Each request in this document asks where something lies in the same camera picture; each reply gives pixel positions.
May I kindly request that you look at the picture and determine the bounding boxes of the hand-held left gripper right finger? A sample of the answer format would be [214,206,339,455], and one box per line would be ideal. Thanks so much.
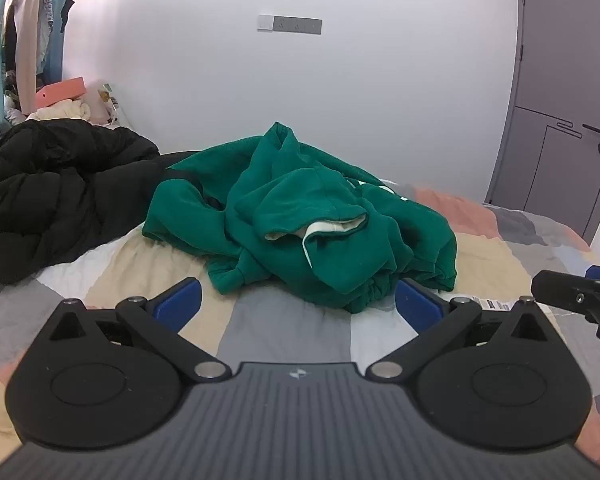
[366,279,551,383]

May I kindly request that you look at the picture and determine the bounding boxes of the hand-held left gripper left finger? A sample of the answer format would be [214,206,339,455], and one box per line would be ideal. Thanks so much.
[47,277,232,383]

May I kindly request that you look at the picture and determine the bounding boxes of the green hoodie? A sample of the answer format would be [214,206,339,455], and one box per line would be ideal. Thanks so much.
[141,121,458,315]

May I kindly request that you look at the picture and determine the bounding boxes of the patchwork bed blanket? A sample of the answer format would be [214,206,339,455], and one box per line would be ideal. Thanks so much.
[0,152,600,471]

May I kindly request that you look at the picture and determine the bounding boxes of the black puffer jacket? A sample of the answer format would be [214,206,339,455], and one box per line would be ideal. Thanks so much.
[0,119,162,283]

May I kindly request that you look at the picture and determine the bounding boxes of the printed plastic bag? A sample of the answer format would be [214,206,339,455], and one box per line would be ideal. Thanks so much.
[96,82,122,127]

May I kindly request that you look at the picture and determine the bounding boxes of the grey door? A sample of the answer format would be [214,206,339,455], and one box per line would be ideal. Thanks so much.
[484,0,600,248]

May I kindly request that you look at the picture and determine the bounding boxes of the cream cloth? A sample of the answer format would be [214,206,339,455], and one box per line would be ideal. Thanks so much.
[27,99,93,122]

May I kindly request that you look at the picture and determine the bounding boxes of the pink box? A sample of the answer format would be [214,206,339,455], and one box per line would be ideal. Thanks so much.
[34,76,87,109]

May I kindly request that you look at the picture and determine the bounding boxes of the pale pink hanging garment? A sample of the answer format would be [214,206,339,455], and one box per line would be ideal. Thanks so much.
[10,0,57,116]

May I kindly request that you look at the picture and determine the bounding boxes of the grey wall outlet strip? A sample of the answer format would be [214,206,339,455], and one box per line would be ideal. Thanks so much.
[273,16,323,35]

